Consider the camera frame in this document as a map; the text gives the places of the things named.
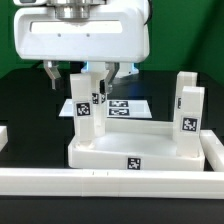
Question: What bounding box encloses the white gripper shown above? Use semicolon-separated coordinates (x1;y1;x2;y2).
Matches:
14;4;150;94

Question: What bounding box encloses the white desk top tray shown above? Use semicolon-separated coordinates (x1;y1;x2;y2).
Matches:
68;118;205;171

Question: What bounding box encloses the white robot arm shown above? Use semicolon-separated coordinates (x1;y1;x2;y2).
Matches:
12;0;152;93

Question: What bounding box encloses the tag sheet on table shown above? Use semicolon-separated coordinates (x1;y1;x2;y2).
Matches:
59;98;153;119

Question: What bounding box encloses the white left fence piece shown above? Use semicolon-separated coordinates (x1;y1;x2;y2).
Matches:
0;126;8;152

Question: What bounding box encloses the white front fence bar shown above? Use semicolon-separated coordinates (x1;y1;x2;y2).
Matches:
0;168;224;199

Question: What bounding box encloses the white fence bar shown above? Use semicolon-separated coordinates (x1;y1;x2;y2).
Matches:
200;130;224;172
0;168;224;199

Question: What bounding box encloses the white right fence bar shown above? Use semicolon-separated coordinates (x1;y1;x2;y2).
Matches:
200;130;224;172

